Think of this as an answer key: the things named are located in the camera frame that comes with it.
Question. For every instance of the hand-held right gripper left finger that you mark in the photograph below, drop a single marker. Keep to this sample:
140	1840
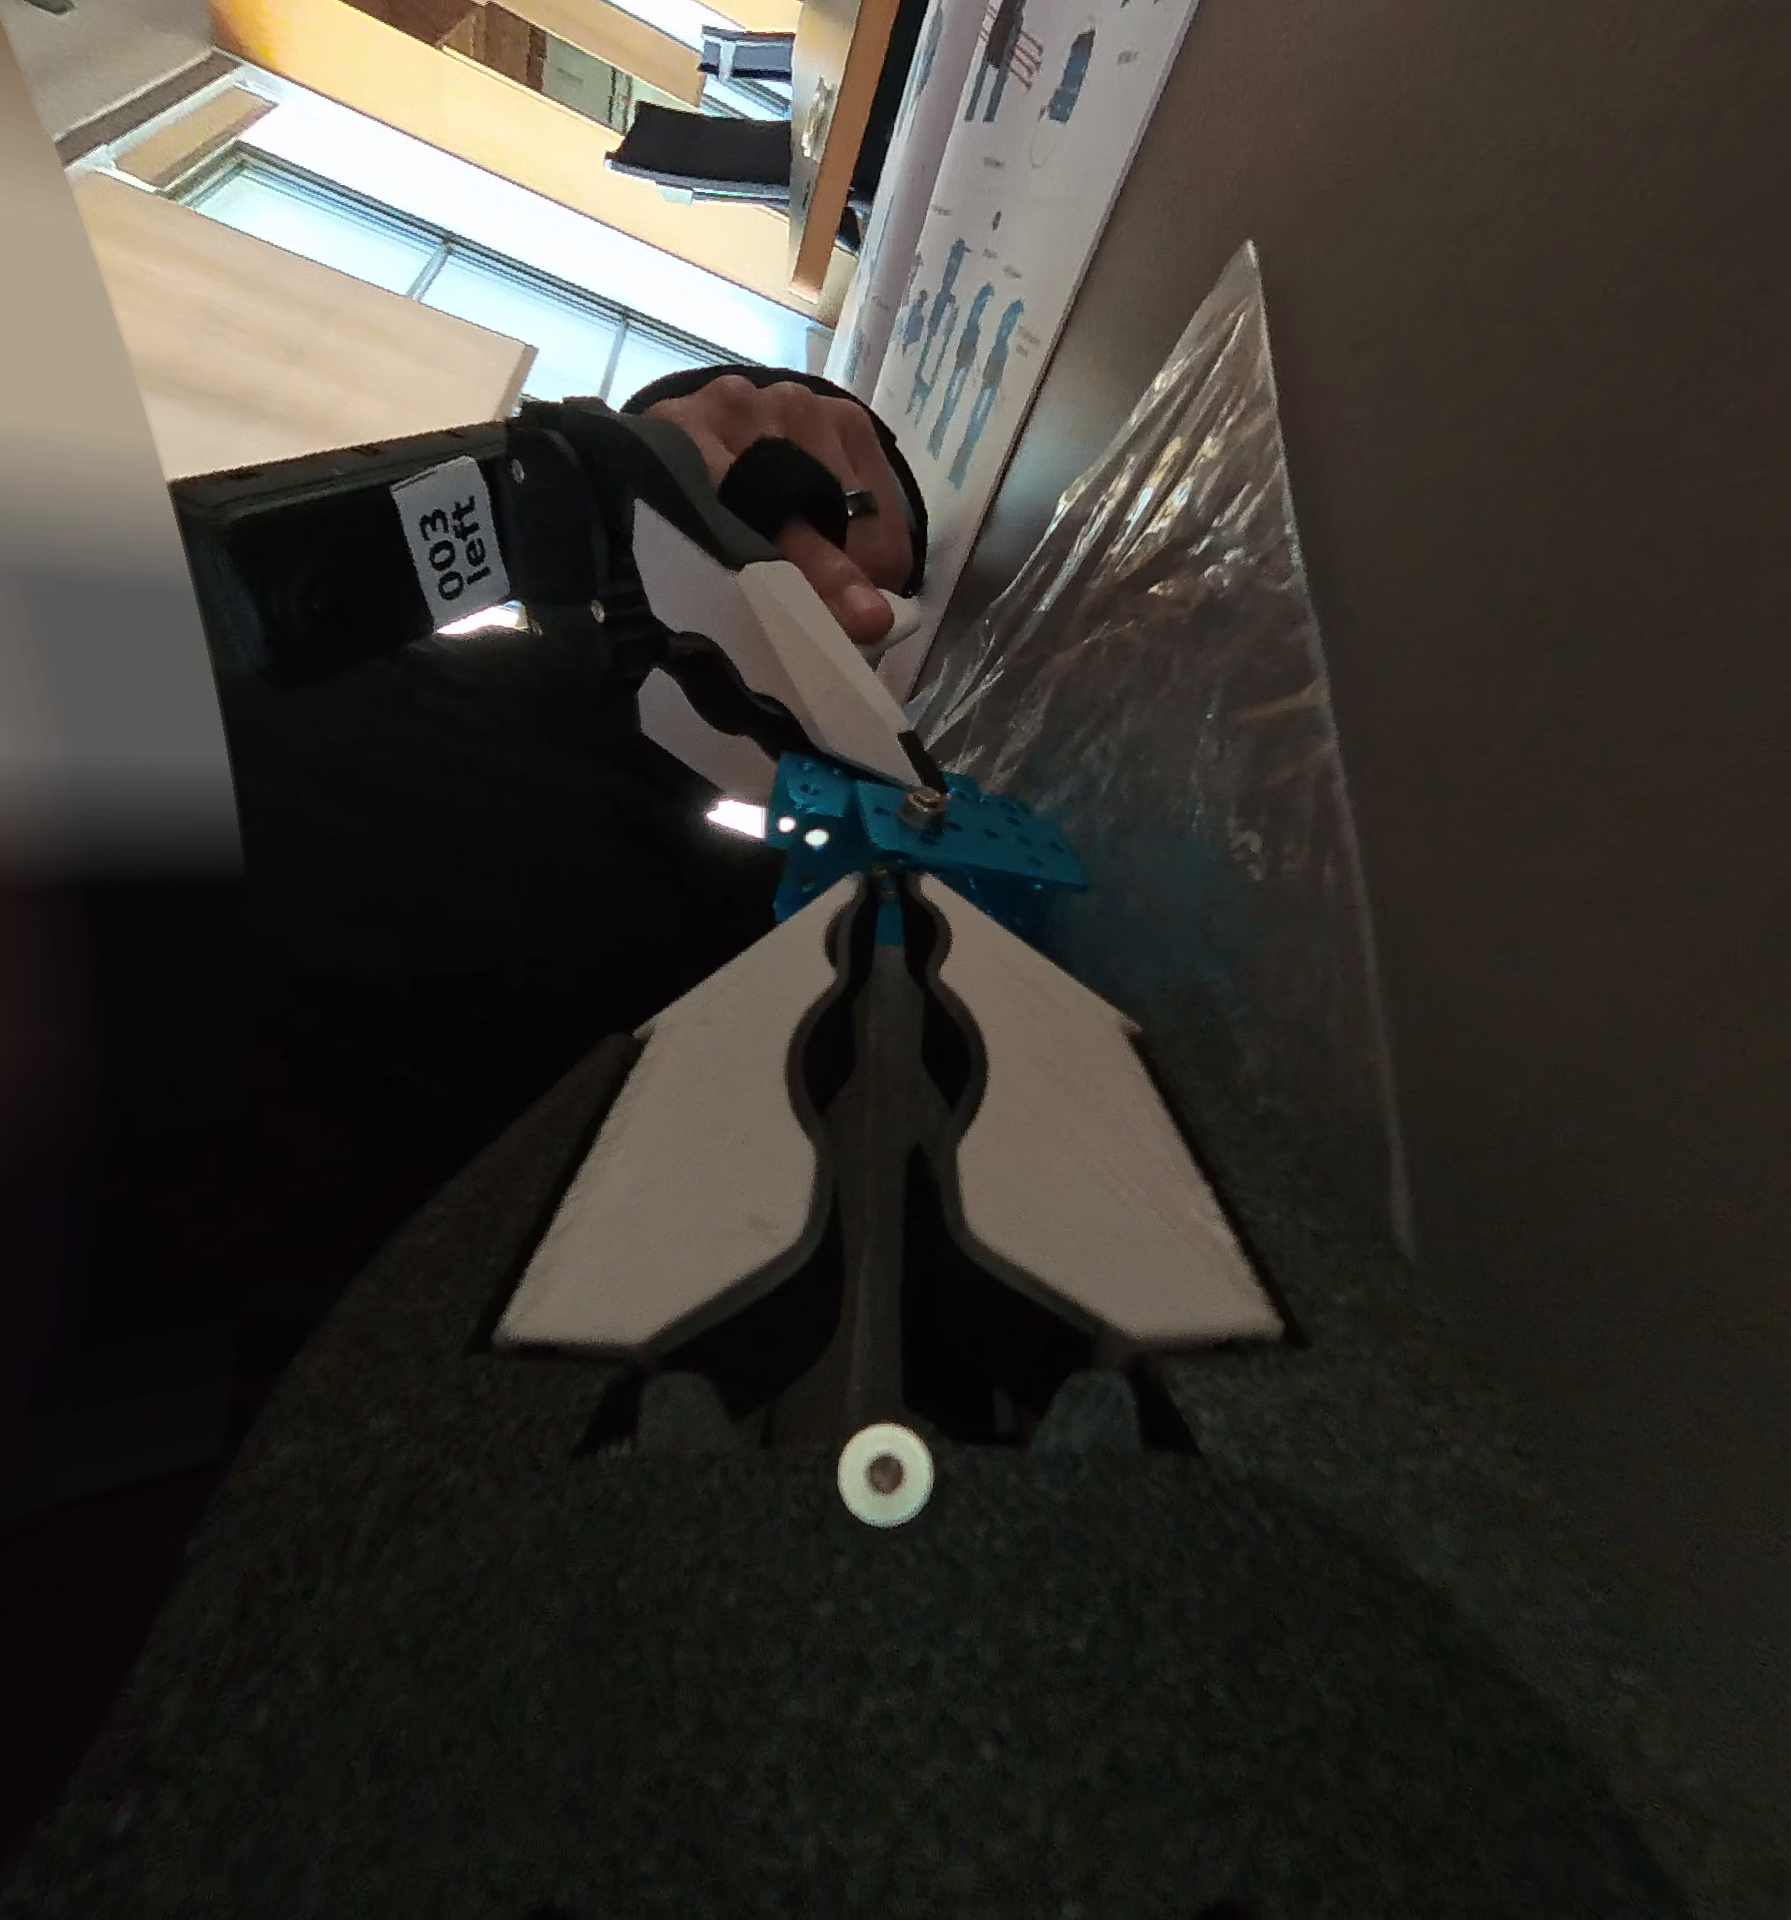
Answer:
655	1202

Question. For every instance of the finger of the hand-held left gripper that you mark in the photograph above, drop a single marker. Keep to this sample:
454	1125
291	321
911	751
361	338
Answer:
699	720
776	629

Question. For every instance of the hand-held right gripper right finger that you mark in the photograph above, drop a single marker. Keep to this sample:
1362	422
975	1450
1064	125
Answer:
1106	1186

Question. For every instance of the blue metal bracket assembly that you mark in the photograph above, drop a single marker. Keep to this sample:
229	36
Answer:
986	848

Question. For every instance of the desk with wooden edge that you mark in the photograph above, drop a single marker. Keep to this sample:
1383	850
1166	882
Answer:
835	137

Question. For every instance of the person's left hand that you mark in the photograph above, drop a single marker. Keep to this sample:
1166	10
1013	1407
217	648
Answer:
776	409

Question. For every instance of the beige roller blind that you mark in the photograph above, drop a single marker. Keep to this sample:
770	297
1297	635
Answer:
280	345

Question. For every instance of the window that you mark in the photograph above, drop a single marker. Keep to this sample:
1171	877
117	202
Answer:
537	284

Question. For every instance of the clear plastic bag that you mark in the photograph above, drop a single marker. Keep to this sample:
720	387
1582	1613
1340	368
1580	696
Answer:
1209	676

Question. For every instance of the open instruction manual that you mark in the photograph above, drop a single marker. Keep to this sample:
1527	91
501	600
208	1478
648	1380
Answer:
986	225

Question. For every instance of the black office chair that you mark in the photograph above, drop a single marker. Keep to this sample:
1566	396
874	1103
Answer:
699	152

